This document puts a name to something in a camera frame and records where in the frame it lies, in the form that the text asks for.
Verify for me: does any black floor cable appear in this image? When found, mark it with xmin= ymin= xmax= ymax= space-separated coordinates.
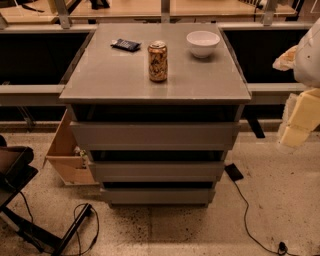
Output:
xmin=233 ymin=179 xmax=301 ymax=256
xmin=72 ymin=203 xmax=100 ymax=256

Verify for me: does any gold patterned soda can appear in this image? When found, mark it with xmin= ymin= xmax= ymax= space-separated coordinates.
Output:
xmin=148 ymin=40 xmax=168 ymax=82

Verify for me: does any dark blue snack packet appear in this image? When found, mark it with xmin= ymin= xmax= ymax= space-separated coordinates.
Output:
xmin=111 ymin=39 xmax=141 ymax=52

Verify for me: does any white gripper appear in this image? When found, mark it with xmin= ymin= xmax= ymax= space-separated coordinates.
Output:
xmin=272 ymin=46 xmax=320 ymax=148

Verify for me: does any white ceramic bowl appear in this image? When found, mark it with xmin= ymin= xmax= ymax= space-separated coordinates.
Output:
xmin=186 ymin=31 xmax=220 ymax=58

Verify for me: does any grey drawer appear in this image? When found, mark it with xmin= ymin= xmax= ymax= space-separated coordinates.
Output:
xmin=100 ymin=189 xmax=215 ymax=205
xmin=89 ymin=161 xmax=224 ymax=182
xmin=70 ymin=122 xmax=240 ymax=151

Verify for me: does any grey drawer cabinet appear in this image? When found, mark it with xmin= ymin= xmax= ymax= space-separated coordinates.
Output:
xmin=60 ymin=23 xmax=251 ymax=190

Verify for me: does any grey bottom drawer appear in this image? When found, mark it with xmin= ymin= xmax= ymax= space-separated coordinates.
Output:
xmin=100 ymin=189 xmax=215 ymax=205

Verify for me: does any black power adapter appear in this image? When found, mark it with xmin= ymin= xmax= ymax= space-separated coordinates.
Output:
xmin=225 ymin=163 xmax=244 ymax=182

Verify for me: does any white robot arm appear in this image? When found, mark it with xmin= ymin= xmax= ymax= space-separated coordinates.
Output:
xmin=272 ymin=19 xmax=320 ymax=153

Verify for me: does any black floor cable right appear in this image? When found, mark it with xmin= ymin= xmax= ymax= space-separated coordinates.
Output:
xmin=233 ymin=179 xmax=301 ymax=256

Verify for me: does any grey metal railing frame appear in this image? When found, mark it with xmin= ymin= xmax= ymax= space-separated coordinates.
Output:
xmin=0 ymin=0 xmax=316 ymax=105

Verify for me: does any grey top drawer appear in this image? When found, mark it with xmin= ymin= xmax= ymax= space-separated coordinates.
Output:
xmin=70 ymin=122 xmax=240 ymax=151

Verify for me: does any cardboard box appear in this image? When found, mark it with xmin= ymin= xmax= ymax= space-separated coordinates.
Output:
xmin=46 ymin=111 xmax=96 ymax=185

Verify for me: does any black floor cable left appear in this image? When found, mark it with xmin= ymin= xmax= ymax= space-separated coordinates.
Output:
xmin=72 ymin=203 xmax=100 ymax=256

